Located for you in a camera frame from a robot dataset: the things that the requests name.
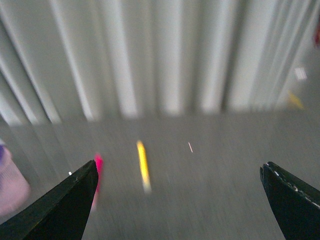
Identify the pink mesh pen cup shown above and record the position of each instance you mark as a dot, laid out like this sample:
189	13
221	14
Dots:
14	188

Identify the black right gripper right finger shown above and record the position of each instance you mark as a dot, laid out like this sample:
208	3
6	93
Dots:
294	203

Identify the pink marker pen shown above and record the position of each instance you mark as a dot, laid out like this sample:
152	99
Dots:
99	165

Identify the yellow marker pen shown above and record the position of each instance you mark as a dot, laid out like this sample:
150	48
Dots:
143	166

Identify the white pleated curtain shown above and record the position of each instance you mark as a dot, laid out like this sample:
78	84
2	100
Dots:
93	59

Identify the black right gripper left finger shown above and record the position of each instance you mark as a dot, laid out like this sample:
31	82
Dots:
61	214

